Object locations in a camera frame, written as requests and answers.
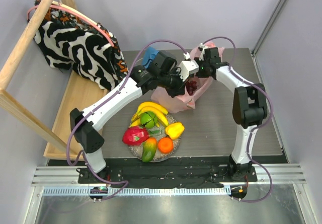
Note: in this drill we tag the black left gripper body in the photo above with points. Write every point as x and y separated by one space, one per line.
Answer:
171 82

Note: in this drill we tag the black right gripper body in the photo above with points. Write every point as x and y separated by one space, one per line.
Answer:
201 71

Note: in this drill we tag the fake red grapes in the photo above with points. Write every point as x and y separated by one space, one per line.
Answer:
191 87

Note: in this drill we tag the pink plastic bag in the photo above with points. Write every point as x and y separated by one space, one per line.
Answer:
182 102

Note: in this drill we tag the yellow fake banana bunch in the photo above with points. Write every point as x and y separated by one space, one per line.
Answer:
155 108

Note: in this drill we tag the single yellow fake banana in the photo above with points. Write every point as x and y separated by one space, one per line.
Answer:
135 123

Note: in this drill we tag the yellow fake bell pepper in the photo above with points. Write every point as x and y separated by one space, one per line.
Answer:
175 130

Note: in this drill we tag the red fake dragon fruit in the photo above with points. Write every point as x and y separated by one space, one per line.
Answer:
136 135

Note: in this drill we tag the orange fake fruit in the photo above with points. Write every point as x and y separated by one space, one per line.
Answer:
165 145

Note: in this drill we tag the green orange fake mango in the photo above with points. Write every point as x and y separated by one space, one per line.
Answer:
149 149

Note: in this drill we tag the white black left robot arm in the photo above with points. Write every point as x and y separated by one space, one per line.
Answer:
85 125

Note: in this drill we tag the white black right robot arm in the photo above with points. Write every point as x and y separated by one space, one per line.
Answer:
249 107

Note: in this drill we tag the blue bucket hat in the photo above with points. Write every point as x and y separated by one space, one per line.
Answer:
149 56

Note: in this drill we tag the speckled round plate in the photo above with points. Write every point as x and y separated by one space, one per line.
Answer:
137 150

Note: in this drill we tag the black white orange patterned cloth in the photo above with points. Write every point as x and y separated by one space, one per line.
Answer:
106 76

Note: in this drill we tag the pink hanger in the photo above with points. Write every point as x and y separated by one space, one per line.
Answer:
64 32

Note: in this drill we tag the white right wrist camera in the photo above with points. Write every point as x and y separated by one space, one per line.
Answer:
202 47

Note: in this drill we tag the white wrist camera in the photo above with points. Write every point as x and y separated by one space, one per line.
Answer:
187 67
202 47

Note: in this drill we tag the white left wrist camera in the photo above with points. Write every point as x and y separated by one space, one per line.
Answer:
187 67

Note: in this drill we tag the aluminium corner post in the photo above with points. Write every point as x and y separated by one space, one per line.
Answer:
269 25

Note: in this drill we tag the wooden rack frame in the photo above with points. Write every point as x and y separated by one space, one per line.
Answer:
35 122

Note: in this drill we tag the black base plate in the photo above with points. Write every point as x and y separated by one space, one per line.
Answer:
176 172

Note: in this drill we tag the aluminium rail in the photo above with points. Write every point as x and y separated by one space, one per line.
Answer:
77 181

